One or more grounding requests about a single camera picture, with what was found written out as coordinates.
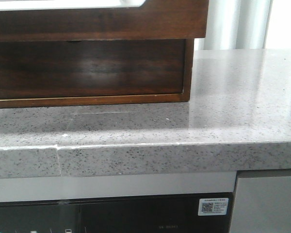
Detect grey pleated curtain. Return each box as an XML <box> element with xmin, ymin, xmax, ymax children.
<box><xmin>194</xmin><ymin>0</ymin><xmax>273</xmax><ymax>50</ymax></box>

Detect white QR code sticker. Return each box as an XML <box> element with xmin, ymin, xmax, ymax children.
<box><xmin>197</xmin><ymin>198</ymin><xmax>229</xmax><ymax>216</ymax></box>

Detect grey cabinet door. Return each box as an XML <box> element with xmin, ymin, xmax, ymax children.
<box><xmin>229</xmin><ymin>169</ymin><xmax>291</xmax><ymax>233</ymax></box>

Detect white tray with paper rolls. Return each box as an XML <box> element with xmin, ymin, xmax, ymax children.
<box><xmin>0</xmin><ymin>0</ymin><xmax>145</xmax><ymax>11</ymax></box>

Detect dark wooden drawer cabinet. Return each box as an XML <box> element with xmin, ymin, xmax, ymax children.
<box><xmin>0</xmin><ymin>39</ymin><xmax>194</xmax><ymax>108</ymax></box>

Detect black dishwasher appliance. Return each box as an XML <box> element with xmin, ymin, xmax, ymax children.
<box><xmin>0</xmin><ymin>192</ymin><xmax>234</xmax><ymax>233</ymax></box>

